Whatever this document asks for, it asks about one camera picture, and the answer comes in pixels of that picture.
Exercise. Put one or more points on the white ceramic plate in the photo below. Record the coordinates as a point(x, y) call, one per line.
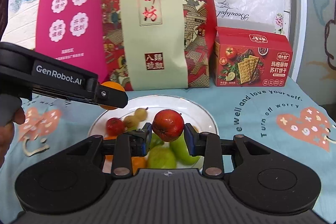
point(191, 113)

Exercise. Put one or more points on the green oval jujube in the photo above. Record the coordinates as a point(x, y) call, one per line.
point(181, 151)

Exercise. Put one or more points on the magenta tote bag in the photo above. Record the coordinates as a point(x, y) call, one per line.
point(71, 31)

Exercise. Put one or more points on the red apple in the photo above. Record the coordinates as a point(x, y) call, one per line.
point(114, 127)
point(168, 125)

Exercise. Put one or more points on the teal printed tablecloth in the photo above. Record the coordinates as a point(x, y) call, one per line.
point(284, 119)

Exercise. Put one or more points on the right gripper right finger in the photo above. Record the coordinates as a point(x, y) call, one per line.
point(207, 145)

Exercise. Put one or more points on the green pear-like fruit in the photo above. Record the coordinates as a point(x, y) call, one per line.
point(161, 158)

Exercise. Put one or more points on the person's left hand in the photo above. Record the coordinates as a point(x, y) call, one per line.
point(7, 133)

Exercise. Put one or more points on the red and beige gift bag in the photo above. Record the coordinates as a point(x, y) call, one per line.
point(158, 44)

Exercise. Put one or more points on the orange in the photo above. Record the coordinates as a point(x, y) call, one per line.
point(108, 147)
point(112, 85)
point(138, 163)

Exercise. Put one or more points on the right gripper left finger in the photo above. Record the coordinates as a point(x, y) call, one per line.
point(128, 145)

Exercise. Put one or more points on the red cracker box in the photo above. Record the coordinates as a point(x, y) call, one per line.
point(251, 58)

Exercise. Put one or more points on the orange back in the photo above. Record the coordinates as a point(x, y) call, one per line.
point(112, 85)

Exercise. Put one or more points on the green round fruit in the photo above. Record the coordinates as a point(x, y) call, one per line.
point(155, 141)

